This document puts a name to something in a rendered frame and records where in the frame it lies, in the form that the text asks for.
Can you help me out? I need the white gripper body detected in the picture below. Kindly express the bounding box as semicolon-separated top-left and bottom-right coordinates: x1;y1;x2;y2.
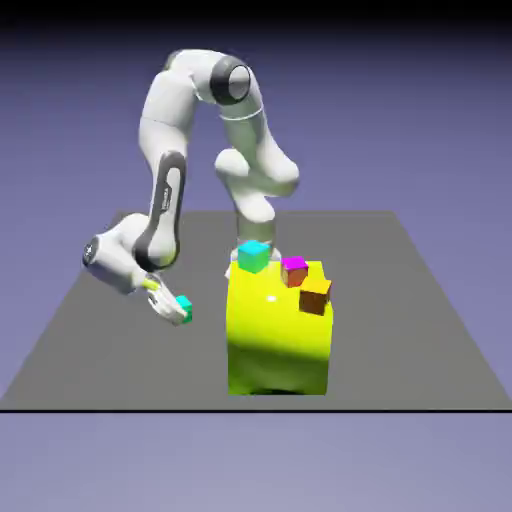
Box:
146;278;187;327

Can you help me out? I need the small teal cube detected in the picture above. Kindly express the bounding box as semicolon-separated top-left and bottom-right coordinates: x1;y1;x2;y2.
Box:
174;294;194;324

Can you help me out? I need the small cyan cube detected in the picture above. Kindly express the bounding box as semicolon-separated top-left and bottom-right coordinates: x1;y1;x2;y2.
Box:
236;239;272;275

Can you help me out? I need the small magenta cube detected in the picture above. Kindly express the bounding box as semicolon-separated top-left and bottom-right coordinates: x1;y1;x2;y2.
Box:
280;256;310;289

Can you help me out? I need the small orange cube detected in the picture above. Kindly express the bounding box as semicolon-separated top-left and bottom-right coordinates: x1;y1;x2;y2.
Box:
298;277;333;317

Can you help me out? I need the large yellow box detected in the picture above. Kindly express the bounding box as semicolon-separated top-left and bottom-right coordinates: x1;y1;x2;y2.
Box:
226;260;335;397

